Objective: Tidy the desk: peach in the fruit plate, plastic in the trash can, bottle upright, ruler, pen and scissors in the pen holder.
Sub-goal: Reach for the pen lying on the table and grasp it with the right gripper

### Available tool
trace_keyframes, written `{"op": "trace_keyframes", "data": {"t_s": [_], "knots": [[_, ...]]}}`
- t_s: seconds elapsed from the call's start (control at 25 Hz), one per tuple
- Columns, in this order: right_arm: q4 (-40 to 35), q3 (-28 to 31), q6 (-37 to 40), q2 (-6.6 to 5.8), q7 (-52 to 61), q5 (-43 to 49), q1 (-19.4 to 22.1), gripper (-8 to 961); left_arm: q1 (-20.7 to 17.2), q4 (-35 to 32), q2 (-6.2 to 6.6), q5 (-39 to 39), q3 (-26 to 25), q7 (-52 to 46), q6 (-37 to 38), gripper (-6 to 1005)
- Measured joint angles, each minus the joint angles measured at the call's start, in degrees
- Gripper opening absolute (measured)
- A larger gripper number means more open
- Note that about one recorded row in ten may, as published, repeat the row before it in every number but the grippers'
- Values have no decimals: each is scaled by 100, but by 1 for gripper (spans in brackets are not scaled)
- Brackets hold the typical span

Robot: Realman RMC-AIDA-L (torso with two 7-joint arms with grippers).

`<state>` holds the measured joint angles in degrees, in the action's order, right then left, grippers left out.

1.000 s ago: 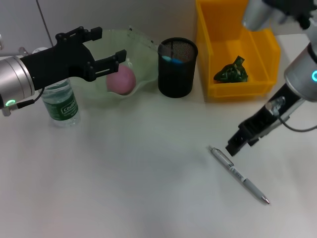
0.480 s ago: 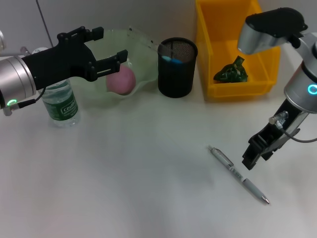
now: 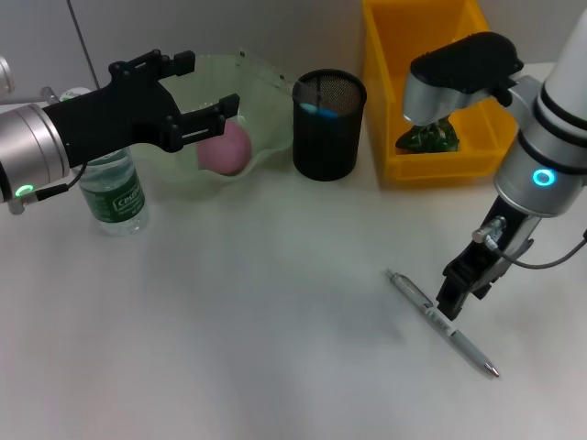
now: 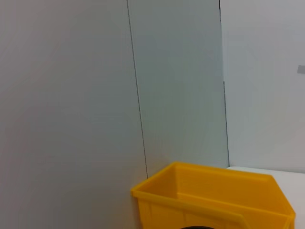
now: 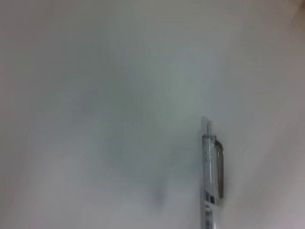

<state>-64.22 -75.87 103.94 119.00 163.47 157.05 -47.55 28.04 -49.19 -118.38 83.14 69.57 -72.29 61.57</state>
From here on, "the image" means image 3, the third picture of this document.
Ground blue scissors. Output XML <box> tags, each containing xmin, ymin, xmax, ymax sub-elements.
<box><xmin>296</xmin><ymin>102</ymin><xmax>339</xmax><ymax>119</ymax></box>

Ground yellow plastic bin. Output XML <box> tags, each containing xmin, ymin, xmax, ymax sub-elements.
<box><xmin>360</xmin><ymin>0</ymin><xmax>522</xmax><ymax>187</ymax></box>

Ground green plastic wrapper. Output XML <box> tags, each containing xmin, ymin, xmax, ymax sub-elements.
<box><xmin>396</xmin><ymin>116</ymin><xmax>460</xmax><ymax>156</ymax></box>

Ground pink peach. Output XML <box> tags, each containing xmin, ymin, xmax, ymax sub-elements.
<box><xmin>196</xmin><ymin>122</ymin><xmax>253</xmax><ymax>177</ymax></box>

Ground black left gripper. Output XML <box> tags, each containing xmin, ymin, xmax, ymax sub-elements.
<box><xmin>42</xmin><ymin>49</ymin><xmax>242</xmax><ymax>170</ymax></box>

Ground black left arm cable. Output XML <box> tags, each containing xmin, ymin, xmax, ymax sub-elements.
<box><xmin>7</xmin><ymin>160</ymin><xmax>89</xmax><ymax>216</ymax></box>

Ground grey right arm cable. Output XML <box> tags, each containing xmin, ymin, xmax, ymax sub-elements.
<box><xmin>471</xmin><ymin>216</ymin><xmax>587</xmax><ymax>270</ymax></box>

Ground clear green-label water bottle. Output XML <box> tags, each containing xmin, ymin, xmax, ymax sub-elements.
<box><xmin>61</xmin><ymin>88</ymin><xmax>150</xmax><ymax>237</ymax></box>

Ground black mesh pen holder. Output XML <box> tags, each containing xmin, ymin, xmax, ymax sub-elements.
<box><xmin>292</xmin><ymin>68</ymin><xmax>368</xmax><ymax>182</ymax></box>

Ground green glass fruit plate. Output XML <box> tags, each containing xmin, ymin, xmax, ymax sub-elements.
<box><xmin>132</xmin><ymin>53</ymin><xmax>294</xmax><ymax>185</ymax></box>

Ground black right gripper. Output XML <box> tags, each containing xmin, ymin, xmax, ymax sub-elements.
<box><xmin>434</xmin><ymin>195</ymin><xmax>546</xmax><ymax>321</ymax></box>

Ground silver grey pen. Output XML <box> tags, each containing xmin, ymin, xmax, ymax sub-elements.
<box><xmin>386</xmin><ymin>269</ymin><xmax>502</xmax><ymax>380</ymax></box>

